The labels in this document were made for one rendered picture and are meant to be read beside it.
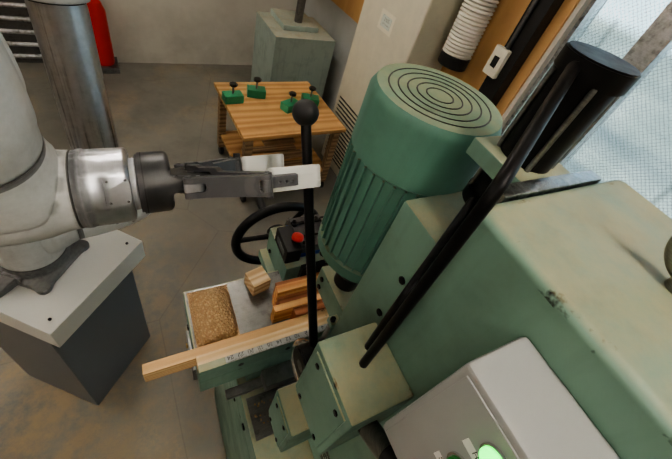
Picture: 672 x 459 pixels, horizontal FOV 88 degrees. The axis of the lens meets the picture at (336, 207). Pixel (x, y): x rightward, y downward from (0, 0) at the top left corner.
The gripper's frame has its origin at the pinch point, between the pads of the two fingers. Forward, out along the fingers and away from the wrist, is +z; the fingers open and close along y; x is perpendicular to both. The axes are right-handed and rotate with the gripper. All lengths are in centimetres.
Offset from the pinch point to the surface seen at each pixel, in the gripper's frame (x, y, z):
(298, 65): 42, -215, 92
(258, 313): -37.2, -24.0, -0.8
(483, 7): 52, -73, 123
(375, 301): -18.2, 11.5, 7.2
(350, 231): -9.2, 5.7, 6.5
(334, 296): -28.0, -7.7, 10.7
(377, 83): 11.3, 12.2, 6.4
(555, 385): -8.9, 38.5, 2.3
